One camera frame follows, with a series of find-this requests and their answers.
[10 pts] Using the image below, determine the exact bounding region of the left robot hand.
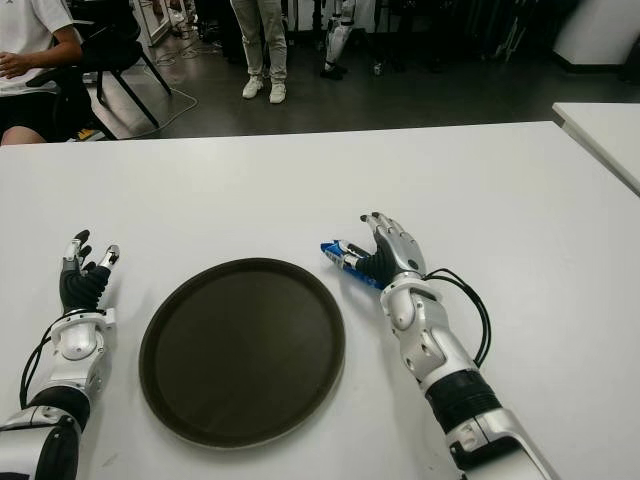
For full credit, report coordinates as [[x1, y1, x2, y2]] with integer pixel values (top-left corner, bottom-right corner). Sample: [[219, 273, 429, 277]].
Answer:
[[58, 229, 121, 314]]

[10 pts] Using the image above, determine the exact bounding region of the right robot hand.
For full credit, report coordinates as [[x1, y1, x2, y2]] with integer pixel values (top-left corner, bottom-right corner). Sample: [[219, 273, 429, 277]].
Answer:
[[339, 212, 428, 283]]

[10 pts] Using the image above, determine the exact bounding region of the blue Oreo packet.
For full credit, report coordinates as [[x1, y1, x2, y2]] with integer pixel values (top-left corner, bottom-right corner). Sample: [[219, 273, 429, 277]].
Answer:
[[319, 239, 386, 291]]

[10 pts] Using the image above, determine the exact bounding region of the round dark brown tray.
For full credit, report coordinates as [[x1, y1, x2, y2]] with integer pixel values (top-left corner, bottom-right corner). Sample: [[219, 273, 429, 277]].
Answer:
[[138, 257, 347, 448]]

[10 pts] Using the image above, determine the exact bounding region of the black armrest chair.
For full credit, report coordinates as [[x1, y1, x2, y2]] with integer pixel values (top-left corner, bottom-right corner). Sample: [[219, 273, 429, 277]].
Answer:
[[23, 64, 119, 142]]

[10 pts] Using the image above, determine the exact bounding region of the silver humanoid robot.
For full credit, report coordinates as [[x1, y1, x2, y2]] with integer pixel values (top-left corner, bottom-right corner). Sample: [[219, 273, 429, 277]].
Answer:
[[319, 0, 362, 80]]

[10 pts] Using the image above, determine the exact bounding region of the black metal leg chair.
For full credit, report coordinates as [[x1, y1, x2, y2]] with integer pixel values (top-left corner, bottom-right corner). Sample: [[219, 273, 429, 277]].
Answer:
[[79, 0, 174, 129]]

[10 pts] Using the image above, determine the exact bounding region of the person in beige trousers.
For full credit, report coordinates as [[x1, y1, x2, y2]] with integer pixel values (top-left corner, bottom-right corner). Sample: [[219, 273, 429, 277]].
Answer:
[[229, 0, 289, 105]]

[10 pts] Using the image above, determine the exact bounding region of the seated person in white shirt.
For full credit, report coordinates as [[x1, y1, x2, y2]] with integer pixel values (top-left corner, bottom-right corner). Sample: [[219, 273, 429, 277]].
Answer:
[[0, 0, 84, 146]]

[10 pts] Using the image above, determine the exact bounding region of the white framed board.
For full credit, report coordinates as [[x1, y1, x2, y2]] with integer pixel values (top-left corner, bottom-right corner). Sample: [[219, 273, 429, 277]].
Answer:
[[132, 0, 176, 48]]

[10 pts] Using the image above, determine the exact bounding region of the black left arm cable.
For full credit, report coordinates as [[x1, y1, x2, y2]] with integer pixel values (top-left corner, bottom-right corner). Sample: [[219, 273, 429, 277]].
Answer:
[[18, 312, 69, 409]]

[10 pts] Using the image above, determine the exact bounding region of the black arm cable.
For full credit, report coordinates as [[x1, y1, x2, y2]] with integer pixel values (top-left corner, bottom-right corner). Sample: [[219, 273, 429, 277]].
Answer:
[[18, 312, 69, 409], [424, 268, 493, 370]]

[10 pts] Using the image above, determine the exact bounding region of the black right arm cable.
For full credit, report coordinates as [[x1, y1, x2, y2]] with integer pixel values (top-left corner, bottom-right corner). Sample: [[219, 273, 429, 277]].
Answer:
[[424, 268, 493, 370]]

